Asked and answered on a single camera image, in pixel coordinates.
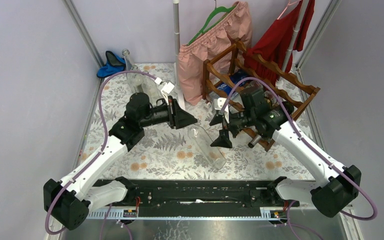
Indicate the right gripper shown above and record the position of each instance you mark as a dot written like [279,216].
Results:
[223,140]

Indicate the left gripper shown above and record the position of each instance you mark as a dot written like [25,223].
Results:
[177,117]

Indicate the dark green wine bottle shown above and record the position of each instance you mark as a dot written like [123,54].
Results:
[256,140]

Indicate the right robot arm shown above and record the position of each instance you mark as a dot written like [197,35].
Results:
[335,185]

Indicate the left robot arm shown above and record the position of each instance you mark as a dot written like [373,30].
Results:
[70,199]

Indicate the wooden wine rack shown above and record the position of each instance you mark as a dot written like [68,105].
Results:
[249,97]

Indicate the white pole base foot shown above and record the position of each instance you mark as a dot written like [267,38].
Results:
[180,97]

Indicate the floral tablecloth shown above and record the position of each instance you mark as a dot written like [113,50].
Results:
[165,153]

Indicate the blue cloth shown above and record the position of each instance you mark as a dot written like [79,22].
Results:
[114,64]

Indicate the green clothes hanger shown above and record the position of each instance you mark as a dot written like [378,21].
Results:
[216,16]

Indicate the red garment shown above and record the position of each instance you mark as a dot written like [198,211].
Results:
[275,42]

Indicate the pink skirt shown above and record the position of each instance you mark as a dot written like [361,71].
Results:
[236,25]

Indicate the pink clothes hanger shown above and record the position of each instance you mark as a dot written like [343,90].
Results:
[289,8]

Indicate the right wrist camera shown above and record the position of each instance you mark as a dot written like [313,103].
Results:
[217,106]

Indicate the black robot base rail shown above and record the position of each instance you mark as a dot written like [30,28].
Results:
[201,199]

